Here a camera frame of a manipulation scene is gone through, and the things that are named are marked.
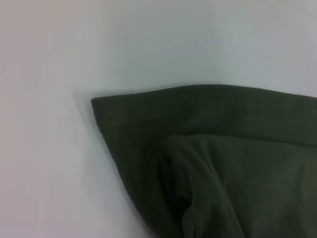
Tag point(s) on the dark green shirt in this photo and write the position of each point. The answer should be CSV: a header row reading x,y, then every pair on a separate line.
x,y
210,161

